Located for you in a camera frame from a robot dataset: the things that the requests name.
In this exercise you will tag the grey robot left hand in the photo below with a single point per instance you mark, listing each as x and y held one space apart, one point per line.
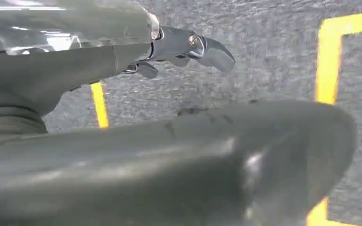
137 174

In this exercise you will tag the yellow floor tape square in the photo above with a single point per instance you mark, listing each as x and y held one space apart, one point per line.
99 106
327 62

